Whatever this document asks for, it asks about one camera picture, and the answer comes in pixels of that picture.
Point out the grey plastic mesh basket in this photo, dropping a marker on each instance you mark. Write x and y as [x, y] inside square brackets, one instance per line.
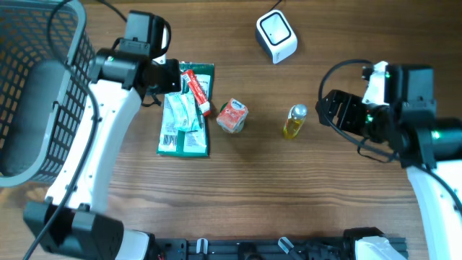
[45, 59]

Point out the red-lidded white cup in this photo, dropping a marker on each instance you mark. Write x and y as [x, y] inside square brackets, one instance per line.
[232, 116]

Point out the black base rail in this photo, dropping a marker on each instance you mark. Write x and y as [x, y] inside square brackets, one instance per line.
[368, 248]

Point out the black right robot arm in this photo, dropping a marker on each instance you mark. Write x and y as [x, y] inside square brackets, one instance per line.
[396, 120]

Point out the white barcode scanner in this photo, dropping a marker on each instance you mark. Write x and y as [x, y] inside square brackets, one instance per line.
[275, 35]

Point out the red stick sachet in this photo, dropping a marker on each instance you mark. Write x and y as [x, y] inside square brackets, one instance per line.
[202, 100]

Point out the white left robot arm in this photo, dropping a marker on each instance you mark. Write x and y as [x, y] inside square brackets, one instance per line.
[71, 221]

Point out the light teal wipes packet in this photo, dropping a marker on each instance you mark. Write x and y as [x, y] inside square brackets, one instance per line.
[184, 111]

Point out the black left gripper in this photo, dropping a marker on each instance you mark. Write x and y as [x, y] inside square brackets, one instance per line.
[170, 76]

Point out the green 3M glove package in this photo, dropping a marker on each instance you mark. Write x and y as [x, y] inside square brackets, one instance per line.
[179, 143]

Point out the yellow liquid Vim bottle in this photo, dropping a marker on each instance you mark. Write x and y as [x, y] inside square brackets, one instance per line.
[295, 120]

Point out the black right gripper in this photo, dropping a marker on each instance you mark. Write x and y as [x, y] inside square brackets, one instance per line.
[351, 103]

